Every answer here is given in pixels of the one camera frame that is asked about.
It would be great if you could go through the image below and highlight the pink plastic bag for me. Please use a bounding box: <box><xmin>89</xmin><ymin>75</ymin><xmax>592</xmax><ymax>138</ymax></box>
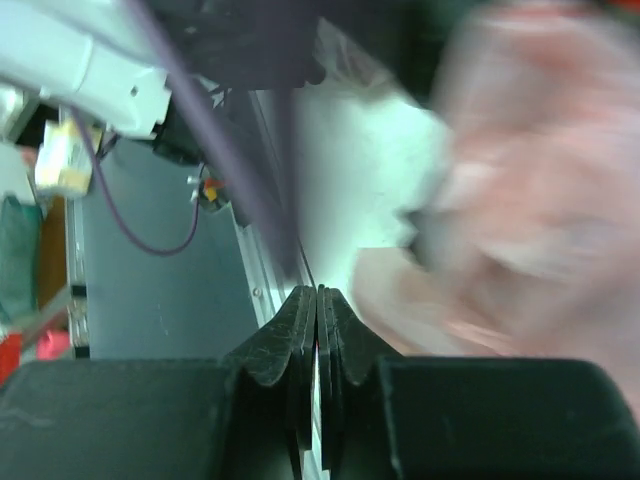
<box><xmin>314</xmin><ymin>0</ymin><xmax>640</xmax><ymax>401</ymax></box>

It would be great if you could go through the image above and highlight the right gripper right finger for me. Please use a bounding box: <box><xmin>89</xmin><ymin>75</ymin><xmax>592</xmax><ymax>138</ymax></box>
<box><xmin>317</xmin><ymin>287</ymin><xmax>639</xmax><ymax>479</ymax></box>

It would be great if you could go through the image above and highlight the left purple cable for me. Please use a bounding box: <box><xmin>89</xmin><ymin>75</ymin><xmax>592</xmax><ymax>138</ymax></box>
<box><xmin>69</xmin><ymin>0</ymin><xmax>301</xmax><ymax>281</ymax></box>

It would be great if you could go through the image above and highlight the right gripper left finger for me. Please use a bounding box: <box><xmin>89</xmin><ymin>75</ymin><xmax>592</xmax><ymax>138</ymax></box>
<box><xmin>1</xmin><ymin>286</ymin><xmax>316</xmax><ymax>479</ymax></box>

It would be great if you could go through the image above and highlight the aluminium front rail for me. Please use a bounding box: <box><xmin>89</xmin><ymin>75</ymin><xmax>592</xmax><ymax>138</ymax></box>
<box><xmin>64</xmin><ymin>89</ymin><xmax>321</xmax><ymax>359</ymax></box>

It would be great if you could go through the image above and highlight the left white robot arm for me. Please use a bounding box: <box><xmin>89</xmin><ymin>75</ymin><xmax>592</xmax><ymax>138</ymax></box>
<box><xmin>1</xmin><ymin>1</ymin><xmax>325</xmax><ymax>140</ymax></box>

